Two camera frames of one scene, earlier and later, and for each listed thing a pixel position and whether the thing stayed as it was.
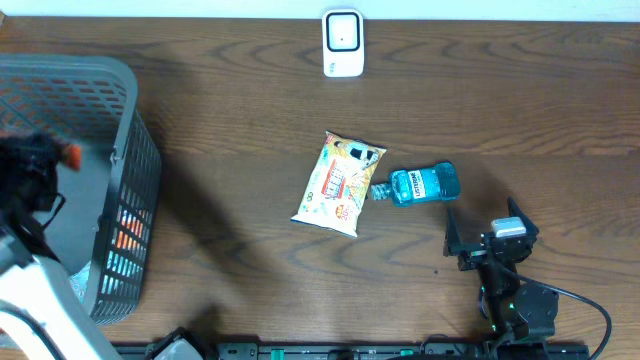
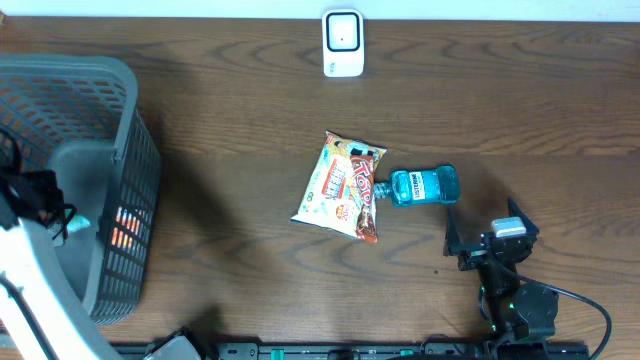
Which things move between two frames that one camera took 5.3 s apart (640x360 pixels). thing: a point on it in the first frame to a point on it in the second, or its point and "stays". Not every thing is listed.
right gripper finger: [452, 241] stays
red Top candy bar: [72, 155] to [363, 176]
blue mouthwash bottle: [441, 182] stays
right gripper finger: [515, 210] stays
